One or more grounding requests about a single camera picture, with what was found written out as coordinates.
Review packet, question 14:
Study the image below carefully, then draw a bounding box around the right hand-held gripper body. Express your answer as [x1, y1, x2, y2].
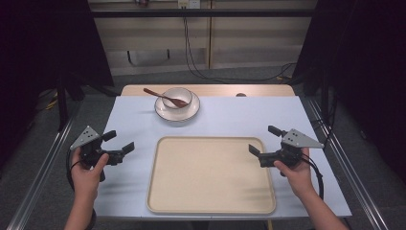
[259, 127, 326, 169]

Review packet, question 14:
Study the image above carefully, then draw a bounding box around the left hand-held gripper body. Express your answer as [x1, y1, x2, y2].
[69, 125, 125, 169]

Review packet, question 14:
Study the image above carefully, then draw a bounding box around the person's right hand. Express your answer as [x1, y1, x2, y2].
[273, 148, 316, 199]

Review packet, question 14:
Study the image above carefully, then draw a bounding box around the person's left hand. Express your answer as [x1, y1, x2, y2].
[70, 149, 110, 195]

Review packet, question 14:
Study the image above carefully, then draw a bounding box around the pale blue table mat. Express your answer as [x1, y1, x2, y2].
[93, 95, 352, 220]

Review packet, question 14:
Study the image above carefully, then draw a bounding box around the beige rectangular tray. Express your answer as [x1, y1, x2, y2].
[146, 135, 278, 216]

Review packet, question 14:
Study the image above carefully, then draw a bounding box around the white plate with dark rim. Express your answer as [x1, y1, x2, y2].
[153, 90, 201, 124]

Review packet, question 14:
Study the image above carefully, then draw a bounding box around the brown wooden spoon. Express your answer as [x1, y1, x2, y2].
[143, 87, 190, 109]

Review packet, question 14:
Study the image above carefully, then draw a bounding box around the light wooden table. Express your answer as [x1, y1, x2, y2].
[120, 83, 297, 98]

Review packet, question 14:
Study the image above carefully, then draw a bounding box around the white bowl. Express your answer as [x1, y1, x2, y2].
[161, 86, 193, 110]

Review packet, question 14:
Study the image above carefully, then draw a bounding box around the black curtain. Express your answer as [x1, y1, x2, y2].
[291, 0, 406, 185]
[0, 0, 115, 167]

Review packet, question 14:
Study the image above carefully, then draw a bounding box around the black horizontal bar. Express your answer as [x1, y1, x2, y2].
[90, 8, 316, 19]

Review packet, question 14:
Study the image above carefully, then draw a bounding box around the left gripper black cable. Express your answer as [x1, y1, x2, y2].
[65, 149, 98, 230]

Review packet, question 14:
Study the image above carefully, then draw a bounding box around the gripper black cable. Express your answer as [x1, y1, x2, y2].
[301, 152, 326, 201]
[65, 149, 98, 230]

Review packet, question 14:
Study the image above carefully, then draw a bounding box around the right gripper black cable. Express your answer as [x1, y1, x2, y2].
[301, 152, 326, 201]

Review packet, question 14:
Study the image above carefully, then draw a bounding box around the aluminium frame rail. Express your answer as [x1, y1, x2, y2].
[304, 97, 391, 230]
[6, 102, 82, 230]

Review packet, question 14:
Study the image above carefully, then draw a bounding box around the yellow floor cable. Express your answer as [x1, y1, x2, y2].
[45, 91, 59, 111]

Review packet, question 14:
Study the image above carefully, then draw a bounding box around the black wall cable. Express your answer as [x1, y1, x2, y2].
[182, 7, 299, 82]

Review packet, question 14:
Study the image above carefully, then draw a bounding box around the white wall socket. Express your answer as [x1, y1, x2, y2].
[177, 0, 202, 10]

